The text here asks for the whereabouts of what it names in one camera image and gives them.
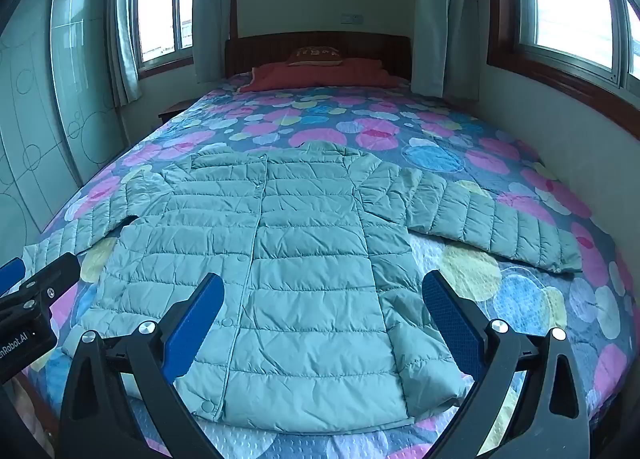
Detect small window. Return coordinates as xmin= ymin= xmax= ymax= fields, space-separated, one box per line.
xmin=127 ymin=0 xmax=199 ymax=74

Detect bed with circle-pattern bedspread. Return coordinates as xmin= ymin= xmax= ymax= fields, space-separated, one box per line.
xmin=10 ymin=76 xmax=636 ymax=459

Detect red pillow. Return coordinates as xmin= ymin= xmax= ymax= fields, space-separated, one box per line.
xmin=239 ymin=59 xmax=413 ymax=92

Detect dark wooden headboard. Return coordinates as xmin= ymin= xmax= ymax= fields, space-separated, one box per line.
xmin=225 ymin=34 xmax=412 ymax=80

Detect glass door wardrobe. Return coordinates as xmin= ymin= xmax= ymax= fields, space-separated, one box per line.
xmin=0 ymin=0 xmax=132 ymax=262

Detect dark wooden nightstand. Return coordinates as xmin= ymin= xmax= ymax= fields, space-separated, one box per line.
xmin=158 ymin=98 xmax=199 ymax=125

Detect wide pale green curtain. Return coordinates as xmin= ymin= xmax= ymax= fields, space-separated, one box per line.
xmin=412 ymin=0 xmax=495 ymax=100

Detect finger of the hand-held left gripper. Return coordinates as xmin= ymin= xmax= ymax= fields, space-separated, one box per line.
xmin=0 ymin=259 xmax=26 ymax=296
xmin=10 ymin=253 xmax=82 ymax=314

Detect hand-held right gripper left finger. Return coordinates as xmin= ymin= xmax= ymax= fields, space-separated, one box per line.
xmin=59 ymin=273 xmax=226 ymax=459

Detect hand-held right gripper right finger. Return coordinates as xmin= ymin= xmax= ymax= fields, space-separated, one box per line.
xmin=421 ymin=269 xmax=591 ymax=459

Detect light green quilted puffer jacket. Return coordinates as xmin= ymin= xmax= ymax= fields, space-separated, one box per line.
xmin=22 ymin=141 xmax=583 ymax=432

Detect brown cushion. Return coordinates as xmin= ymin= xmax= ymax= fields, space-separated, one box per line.
xmin=286 ymin=45 xmax=345 ymax=66

